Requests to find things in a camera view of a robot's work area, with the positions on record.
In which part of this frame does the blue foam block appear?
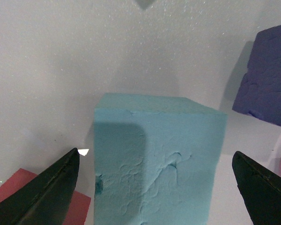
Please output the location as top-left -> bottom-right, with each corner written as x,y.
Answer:
94,93 -> 227,225

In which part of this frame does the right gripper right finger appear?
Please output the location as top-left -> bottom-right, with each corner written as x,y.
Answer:
232,151 -> 281,225

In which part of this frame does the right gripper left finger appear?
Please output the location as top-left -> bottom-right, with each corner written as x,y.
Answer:
0,148 -> 80,225

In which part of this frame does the front red foam block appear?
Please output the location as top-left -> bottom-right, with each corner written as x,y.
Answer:
0,168 -> 91,225

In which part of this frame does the near purple foam block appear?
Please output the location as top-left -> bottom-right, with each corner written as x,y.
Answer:
232,25 -> 281,127

